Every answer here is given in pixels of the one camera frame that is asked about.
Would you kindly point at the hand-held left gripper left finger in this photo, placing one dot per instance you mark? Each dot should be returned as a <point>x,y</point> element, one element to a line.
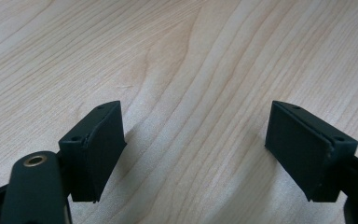
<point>94,155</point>

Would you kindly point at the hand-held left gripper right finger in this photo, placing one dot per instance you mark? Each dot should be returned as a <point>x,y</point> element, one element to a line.
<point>307,158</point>

